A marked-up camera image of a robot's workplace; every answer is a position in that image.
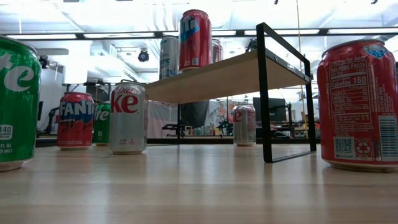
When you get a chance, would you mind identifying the white Celsius slim can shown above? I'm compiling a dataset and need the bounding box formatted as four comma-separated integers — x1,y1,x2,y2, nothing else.
159,35,181,80

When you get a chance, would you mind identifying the silver Diet Coke can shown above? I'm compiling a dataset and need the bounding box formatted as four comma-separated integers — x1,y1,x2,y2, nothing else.
108,80,149,156
210,38,224,65
232,102,257,147

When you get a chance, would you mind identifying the red Fanta can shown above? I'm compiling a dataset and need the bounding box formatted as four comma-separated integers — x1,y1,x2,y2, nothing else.
57,91,95,151
316,39,398,174
178,9,213,72

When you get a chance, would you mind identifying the green Sprite can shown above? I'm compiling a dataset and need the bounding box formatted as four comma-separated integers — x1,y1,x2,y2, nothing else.
0,35,42,173
92,101,111,147

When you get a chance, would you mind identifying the black hanging cloth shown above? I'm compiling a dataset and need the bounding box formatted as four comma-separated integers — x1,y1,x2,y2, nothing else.
181,100,210,128

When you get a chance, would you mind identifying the floral printed banner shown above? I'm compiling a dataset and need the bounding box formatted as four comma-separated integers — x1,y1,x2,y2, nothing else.
208,99,234,126

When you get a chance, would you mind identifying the white curtain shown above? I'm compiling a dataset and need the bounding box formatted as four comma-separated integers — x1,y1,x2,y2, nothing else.
147,100,180,139

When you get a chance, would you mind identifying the black computer monitor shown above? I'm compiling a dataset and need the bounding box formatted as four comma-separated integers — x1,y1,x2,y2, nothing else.
252,97,287,123

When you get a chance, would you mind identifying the wooden shelf black metal frame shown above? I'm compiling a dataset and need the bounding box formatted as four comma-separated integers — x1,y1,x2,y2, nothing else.
145,22,317,164

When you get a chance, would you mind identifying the long ceiling light rail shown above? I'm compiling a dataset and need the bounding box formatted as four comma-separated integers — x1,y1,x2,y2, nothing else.
0,27,398,41

